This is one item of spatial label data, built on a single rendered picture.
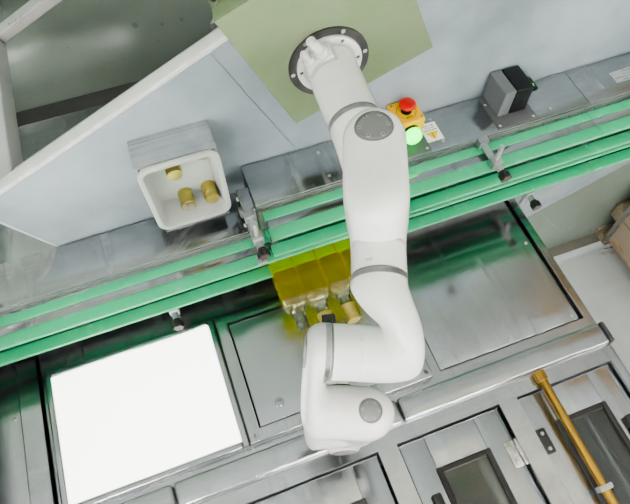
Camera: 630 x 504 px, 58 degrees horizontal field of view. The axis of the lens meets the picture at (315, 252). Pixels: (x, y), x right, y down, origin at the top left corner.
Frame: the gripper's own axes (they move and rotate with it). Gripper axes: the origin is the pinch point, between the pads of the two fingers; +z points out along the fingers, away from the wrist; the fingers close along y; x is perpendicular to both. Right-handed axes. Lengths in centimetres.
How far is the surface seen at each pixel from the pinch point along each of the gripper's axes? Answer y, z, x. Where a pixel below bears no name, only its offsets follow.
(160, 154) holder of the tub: 33, 27, 32
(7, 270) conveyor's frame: 5, 20, 74
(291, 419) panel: -12.2, -17.6, 10.6
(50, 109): -19, 95, 83
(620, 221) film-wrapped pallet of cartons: -263, 173, -266
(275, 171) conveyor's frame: 15.7, 34.2, 9.2
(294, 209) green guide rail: 13.9, 24.1, 5.6
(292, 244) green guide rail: 6.4, 19.1, 6.7
